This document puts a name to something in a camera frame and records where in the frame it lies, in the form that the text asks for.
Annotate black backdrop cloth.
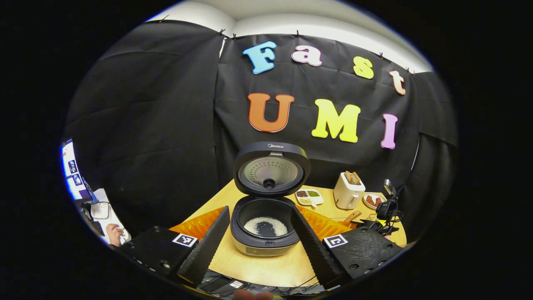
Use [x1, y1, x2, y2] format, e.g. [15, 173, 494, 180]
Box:
[62, 19, 458, 239]

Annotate wooden spoon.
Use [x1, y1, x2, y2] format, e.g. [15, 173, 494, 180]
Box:
[342, 210, 363, 226]

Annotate white divided bean plate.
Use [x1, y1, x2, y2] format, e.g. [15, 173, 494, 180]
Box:
[295, 188, 324, 208]

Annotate computer monitor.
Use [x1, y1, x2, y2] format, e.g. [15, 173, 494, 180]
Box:
[62, 140, 90, 200]

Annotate black cable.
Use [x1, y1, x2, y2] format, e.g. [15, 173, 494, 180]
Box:
[266, 277, 323, 296]

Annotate black power adapter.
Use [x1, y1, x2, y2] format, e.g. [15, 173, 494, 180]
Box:
[199, 275, 250, 295]

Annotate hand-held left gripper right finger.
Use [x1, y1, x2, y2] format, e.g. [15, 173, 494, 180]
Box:
[290, 205, 404, 291]

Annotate white toaster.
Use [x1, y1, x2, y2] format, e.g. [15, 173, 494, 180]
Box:
[333, 171, 366, 210]

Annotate white desk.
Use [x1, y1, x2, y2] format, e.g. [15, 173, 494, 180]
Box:
[79, 187, 132, 246]

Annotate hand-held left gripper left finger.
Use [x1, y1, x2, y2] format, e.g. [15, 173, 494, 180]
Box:
[119, 206, 232, 288]

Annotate black keyboard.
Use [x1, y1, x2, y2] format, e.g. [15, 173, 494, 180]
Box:
[85, 219, 105, 237]

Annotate dark grey rice cooker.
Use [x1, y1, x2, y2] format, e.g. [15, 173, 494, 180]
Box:
[230, 141, 311, 257]

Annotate round plate with meat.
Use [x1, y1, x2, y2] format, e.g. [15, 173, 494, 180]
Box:
[363, 192, 388, 210]

